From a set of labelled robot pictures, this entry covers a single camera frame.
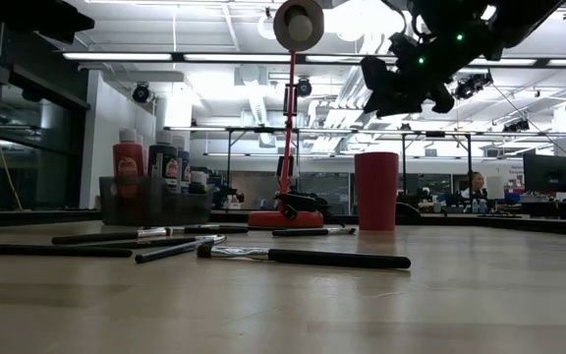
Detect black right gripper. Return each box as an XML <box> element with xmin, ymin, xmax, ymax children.
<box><xmin>360</xmin><ymin>23</ymin><xmax>491</xmax><ymax>119</ymax></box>

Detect large coral red paint bottle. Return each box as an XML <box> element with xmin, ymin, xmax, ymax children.
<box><xmin>111</xmin><ymin>128</ymin><xmax>145</xmax><ymax>199</ymax></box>

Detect large grey paint bottle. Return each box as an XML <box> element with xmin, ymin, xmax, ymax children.
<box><xmin>146</xmin><ymin>129</ymin><xmax>180</xmax><ymax>194</ymax></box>

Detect dark green paint bottle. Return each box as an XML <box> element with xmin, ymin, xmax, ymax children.
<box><xmin>189</xmin><ymin>169</ymin><xmax>209</xmax><ymax>196</ymax></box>

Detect black ceiling track light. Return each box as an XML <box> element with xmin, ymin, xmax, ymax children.
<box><xmin>453</xmin><ymin>70</ymin><xmax>494</xmax><ymax>101</ymax></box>

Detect dark red plastic cup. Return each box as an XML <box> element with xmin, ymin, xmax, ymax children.
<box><xmin>353</xmin><ymin>150</ymin><xmax>400</xmax><ymax>233</ymax></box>

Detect person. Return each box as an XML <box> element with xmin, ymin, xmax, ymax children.
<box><xmin>459</xmin><ymin>170</ymin><xmax>488</xmax><ymax>201</ymax></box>

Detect red desk lamp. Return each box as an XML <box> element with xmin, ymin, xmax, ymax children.
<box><xmin>247</xmin><ymin>0</ymin><xmax>325</xmax><ymax>230</ymax></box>

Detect black computer monitor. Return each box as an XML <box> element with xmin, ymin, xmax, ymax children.
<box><xmin>522</xmin><ymin>152</ymin><xmax>566</xmax><ymax>194</ymax></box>

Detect grey translucent plastic bin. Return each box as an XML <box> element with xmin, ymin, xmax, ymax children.
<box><xmin>97</xmin><ymin>175</ymin><xmax>215</xmax><ymax>227</ymax></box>

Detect black lamp power cord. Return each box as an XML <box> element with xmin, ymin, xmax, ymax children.
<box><xmin>273</xmin><ymin>189</ymin><xmax>336</xmax><ymax>227</ymax></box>

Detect black aluminium table frame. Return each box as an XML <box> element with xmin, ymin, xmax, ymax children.
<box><xmin>0</xmin><ymin>208</ymin><xmax>566</xmax><ymax>237</ymax></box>

